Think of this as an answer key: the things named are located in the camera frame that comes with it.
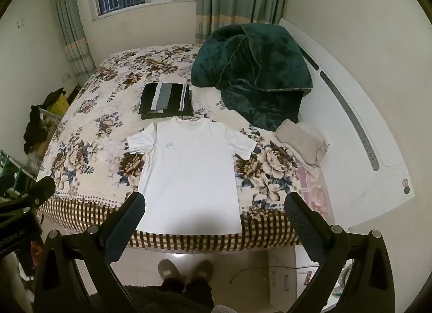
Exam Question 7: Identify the green rack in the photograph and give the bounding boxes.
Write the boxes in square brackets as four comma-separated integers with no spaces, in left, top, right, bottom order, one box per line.
[0,150,34,197]

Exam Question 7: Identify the stack of folded dark clothes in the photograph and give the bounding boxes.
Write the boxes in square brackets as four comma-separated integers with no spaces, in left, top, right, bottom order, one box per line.
[138,82,194,120]

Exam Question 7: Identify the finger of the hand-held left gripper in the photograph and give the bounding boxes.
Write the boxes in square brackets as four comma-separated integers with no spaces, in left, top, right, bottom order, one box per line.
[0,175,56,219]

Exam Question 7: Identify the beige pillow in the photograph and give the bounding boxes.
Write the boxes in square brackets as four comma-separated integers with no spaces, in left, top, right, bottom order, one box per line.
[274,119,329,168]

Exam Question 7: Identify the floral bed sheet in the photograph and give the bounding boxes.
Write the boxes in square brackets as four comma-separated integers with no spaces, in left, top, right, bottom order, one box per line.
[35,43,333,253]

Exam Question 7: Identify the black floor cable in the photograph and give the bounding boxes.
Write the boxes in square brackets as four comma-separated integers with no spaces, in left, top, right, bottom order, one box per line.
[229,265,318,285]

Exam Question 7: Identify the small black cloth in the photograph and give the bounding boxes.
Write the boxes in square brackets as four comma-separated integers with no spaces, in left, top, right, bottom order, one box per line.
[44,88,65,107]

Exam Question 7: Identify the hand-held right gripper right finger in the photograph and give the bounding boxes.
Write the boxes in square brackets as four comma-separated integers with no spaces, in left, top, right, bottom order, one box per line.
[284,193,395,313]

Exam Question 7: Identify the person's dark trousers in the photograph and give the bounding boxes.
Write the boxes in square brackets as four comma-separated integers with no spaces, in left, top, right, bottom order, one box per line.
[88,279,217,313]

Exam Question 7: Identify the white t-shirt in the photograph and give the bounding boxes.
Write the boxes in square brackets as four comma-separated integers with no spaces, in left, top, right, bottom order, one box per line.
[126,116,258,235]

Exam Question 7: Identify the person's grey slipper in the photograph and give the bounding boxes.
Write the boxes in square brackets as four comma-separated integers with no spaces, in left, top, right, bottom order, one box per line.
[158,259,185,284]
[191,259,214,284]

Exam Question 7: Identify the narrow green curtain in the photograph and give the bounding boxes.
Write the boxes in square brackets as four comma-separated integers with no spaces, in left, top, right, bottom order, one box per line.
[50,0,97,80]

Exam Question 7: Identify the white headboard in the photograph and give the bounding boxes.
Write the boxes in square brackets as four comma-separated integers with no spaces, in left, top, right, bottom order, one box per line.
[278,18,416,229]

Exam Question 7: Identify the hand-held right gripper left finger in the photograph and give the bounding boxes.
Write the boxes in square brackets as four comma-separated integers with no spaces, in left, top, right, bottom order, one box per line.
[34,191,146,313]

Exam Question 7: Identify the dark green plush blanket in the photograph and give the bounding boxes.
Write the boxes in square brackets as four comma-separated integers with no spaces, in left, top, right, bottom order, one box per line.
[191,23,313,132]

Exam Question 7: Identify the large black cloth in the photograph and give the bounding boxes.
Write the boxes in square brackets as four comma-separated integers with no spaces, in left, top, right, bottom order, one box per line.
[23,105,51,155]

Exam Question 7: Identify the yellow box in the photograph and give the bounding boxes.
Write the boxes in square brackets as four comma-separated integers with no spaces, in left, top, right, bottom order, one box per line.
[47,95,70,116]

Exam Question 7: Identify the pink patterned sheet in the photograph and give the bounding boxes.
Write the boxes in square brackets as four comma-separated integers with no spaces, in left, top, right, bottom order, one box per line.
[295,164,329,221]

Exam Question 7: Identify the white plastic bin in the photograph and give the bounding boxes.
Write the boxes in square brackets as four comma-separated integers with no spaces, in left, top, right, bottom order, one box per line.
[39,108,63,129]

